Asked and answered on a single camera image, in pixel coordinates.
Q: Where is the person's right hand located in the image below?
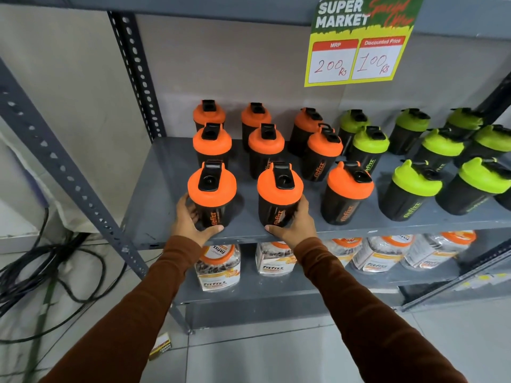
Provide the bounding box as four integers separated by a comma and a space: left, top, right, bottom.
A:
265, 194, 318, 250

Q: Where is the person's left hand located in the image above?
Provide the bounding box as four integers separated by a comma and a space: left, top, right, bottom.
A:
172, 193, 224, 247

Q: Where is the orange-lid black shaker bottle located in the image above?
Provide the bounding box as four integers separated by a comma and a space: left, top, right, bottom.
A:
187, 161, 238, 229
257, 162, 304, 229

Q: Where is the person's right forearm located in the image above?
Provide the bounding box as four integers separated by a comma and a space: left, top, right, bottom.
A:
292, 237, 468, 383

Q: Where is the person's left forearm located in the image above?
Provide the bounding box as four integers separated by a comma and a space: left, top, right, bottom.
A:
39, 235, 204, 383

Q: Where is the clear jar with orange lid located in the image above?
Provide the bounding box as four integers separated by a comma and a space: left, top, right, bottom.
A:
255, 242, 298, 277
323, 238, 363, 268
351, 235, 416, 274
401, 231, 478, 272
194, 243, 242, 292

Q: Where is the grey metal shelving rack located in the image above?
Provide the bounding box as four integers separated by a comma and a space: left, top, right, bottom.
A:
0, 0, 511, 335

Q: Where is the group of orange-lid shakers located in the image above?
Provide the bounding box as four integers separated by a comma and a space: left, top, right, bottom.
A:
192, 99, 375, 226

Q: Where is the small yellow cardboard box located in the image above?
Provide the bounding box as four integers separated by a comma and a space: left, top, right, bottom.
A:
148, 332, 172, 362

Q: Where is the group of green-lid shakers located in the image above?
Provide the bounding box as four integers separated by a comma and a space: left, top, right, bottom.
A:
338, 107, 511, 222

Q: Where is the green yellow price sign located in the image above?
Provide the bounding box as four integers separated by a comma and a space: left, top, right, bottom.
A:
304, 0, 426, 88

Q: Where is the white plastic sheet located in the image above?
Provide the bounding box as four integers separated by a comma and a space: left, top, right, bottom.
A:
0, 129, 105, 235

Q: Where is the bundle of black cables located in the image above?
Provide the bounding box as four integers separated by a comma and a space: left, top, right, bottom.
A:
0, 207, 129, 344

